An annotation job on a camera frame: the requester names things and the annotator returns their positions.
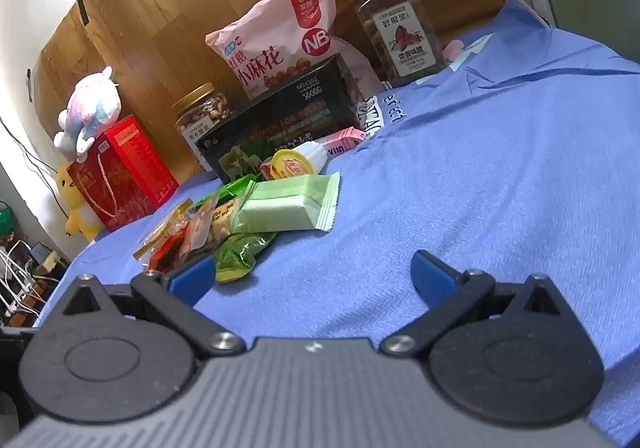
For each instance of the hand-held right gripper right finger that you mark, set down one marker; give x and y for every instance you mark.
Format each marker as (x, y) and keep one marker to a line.
(432, 275)

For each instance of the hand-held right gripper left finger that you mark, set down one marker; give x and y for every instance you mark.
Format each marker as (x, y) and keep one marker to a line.
(192, 278)

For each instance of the dark green snack packet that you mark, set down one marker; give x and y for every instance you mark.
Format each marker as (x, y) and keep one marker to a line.
(240, 253)

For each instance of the pale green wafer packet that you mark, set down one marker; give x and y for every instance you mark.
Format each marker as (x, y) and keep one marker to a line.
(285, 203)

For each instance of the clear red yellow snack packet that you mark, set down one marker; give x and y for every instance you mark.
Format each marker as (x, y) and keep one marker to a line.
(165, 243)

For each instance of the clear nut snack packet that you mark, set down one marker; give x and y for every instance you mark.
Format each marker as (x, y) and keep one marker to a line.
(220, 223)

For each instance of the bright green snack packet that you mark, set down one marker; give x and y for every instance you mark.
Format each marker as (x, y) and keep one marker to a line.
(232, 188)

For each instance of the blue bed sheet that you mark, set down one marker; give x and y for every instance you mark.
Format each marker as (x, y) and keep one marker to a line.
(500, 178)

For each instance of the red gift box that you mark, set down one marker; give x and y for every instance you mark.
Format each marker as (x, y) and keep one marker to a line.
(135, 168)

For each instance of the yellow plush toy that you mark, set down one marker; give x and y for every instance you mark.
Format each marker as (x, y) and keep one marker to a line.
(80, 223)

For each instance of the orange jelly cup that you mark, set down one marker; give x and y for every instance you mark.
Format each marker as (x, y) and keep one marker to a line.
(290, 165)

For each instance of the small pink carton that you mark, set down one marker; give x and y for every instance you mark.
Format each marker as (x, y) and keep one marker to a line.
(345, 140)

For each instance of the short gold-lid nut jar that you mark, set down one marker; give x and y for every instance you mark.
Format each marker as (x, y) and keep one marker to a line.
(200, 115)

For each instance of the white ribbed cup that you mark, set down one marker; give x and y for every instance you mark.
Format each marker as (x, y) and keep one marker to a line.
(315, 155)

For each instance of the black gift box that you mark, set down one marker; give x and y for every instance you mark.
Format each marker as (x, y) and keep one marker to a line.
(280, 123)

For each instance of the green bag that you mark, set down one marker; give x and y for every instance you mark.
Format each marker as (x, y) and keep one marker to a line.
(5, 220)

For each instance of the pink white plush toy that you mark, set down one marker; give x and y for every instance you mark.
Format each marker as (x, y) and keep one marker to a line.
(87, 103)

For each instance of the pink cloth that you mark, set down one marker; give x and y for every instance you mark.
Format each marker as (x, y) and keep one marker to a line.
(454, 50)

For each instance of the tall yellow-lid nut jar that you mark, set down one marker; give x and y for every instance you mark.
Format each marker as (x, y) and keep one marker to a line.
(400, 43)

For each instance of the pink snack bag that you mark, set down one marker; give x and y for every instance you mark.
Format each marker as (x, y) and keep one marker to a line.
(280, 38)

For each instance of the wooden headboard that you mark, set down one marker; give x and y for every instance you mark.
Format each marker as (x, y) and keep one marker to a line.
(175, 3)

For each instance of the black tape strip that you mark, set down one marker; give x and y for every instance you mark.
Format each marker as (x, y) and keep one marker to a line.
(81, 3)

